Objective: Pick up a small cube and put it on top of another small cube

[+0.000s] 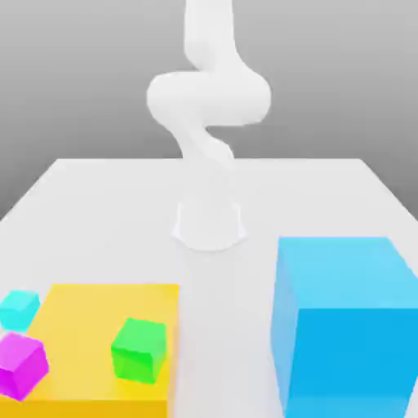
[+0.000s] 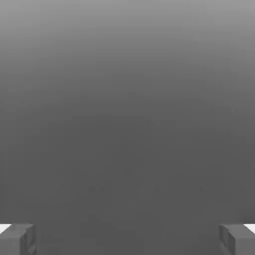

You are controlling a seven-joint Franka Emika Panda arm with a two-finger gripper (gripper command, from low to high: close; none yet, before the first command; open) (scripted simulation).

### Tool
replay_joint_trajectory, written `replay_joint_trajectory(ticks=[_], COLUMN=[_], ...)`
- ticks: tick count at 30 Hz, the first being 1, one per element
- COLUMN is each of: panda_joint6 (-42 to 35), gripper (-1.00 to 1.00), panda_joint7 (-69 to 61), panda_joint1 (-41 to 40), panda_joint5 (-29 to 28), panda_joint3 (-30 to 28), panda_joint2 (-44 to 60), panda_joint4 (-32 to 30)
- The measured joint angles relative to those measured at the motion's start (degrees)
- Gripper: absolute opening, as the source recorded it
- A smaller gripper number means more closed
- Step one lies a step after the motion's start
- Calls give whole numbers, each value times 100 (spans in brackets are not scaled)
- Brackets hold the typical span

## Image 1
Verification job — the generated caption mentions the small green cube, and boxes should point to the small green cube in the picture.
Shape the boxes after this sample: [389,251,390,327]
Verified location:
[110,317,168,385]

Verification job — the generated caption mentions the small magenta cube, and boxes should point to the small magenta cube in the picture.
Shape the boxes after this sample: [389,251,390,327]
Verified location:
[0,331,51,402]

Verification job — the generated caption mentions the large yellow box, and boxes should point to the large yellow box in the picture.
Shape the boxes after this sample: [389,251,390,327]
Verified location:
[0,282,180,418]

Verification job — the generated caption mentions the large blue box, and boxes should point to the large blue box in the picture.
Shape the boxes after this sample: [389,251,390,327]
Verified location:
[269,236,418,418]

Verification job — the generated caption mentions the small cyan cube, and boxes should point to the small cyan cube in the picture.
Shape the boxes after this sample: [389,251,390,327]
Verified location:
[0,289,42,333]

